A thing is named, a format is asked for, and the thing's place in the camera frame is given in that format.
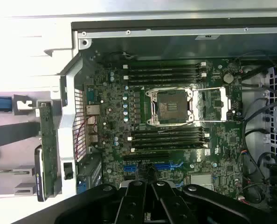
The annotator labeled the long PCIe expansion slot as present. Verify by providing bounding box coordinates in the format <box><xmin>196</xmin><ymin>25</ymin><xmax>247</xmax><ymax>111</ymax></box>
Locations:
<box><xmin>123</xmin><ymin>164</ymin><xmax>184</xmax><ymax>173</ymax></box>
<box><xmin>123</xmin><ymin>152</ymin><xmax>170</xmax><ymax>160</ymax></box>

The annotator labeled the silver chipset heatsink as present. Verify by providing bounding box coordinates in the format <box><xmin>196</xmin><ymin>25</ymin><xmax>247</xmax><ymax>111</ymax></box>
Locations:
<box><xmin>191</xmin><ymin>174</ymin><xmax>212</xmax><ymax>190</ymax></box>

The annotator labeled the RAM slot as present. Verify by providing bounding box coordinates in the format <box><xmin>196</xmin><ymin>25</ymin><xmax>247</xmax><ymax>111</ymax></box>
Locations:
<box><xmin>122</xmin><ymin>62</ymin><xmax>208</xmax><ymax>70</ymax></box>
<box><xmin>127</xmin><ymin>134</ymin><xmax>211</xmax><ymax>141</ymax></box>
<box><xmin>130</xmin><ymin>128</ymin><xmax>211</xmax><ymax>136</ymax></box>
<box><xmin>126</xmin><ymin>68</ymin><xmax>208</xmax><ymax>75</ymax></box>
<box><xmin>123</xmin><ymin>74</ymin><xmax>208</xmax><ymax>81</ymax></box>
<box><xmin>130</xmin><ymin>146</ymin><xmax>211</xmax><ymax>154</ymax></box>
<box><xmin>130</xmin><ymin>140</ymin><xmax>211</xmax><ymax>147</ymax></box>
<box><xmin>126</xmin><ymin>79</ymin><xmax>208</xmax><ymax>86</ymax></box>

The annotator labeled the green motherboard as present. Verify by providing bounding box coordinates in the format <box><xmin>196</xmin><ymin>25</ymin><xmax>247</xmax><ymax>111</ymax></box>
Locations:
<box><xmin>83</xmin><ymin>55</ymin><xmax>245</xmax><ymax>201</ymax></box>

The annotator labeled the silver network port stack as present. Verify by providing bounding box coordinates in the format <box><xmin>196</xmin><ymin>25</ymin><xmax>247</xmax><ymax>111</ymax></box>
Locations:
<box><xmin>85</xmin><ymin>104</ymin><xmax>100</xmax><ymax>117</ymax></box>
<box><xmin>86</xmin><ymin>116</ymin><xmax>99</xmax><ymax>128</ymax></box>

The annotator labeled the CPU socket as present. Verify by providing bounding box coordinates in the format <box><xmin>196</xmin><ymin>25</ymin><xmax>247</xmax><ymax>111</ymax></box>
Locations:
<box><xmin>145</xmin><ymin>87</ymin><xmax>196</xmax><ymax>126</ymax></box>

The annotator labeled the grey parts rack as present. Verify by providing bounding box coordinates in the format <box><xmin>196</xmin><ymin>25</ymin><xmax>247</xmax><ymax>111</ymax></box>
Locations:
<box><xmin>0</xmin><ymin>90</ymin><xmax>61</xmax><ymax>199</ymax></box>

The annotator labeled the silver socket cover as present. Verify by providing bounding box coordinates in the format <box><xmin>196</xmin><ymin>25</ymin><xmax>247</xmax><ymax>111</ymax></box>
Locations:
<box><xmin>192</xmin><ymin>86</ymin><xmax>232</xmax><ymax>123</ymax></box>

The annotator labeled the teal serial port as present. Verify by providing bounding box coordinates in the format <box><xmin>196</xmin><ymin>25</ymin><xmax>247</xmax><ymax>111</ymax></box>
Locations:
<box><xmin>85</xmin><ymin>87</ymin><xmax>100</xmax><ymax>101</ymax></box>

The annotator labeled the grey PC case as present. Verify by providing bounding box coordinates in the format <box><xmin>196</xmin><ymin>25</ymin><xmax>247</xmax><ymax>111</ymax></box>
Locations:
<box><xmin>59</xmin><ymin>21</ymin><xmax>277</xmax><ymax>221</ymax></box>

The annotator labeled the red black twisted wire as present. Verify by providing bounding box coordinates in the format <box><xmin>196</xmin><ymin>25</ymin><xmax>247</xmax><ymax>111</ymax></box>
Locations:
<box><xmin>73</xmin><ymin>116</ymin><xmax>94</xmax><ymax>161</ymax></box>

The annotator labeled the black power wire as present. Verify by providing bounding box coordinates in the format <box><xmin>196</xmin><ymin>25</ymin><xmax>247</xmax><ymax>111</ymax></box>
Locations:
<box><xmin>242</xmin><ymin>97</ymin><xmax>277</xmax><ymax>178</ymax></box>

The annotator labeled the thin black white wire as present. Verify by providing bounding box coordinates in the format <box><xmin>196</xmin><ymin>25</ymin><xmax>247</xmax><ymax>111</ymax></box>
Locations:
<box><xmin>109</xmin><ymin>51</ymin><xmax>136</xmax><ymax>60</ymax></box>

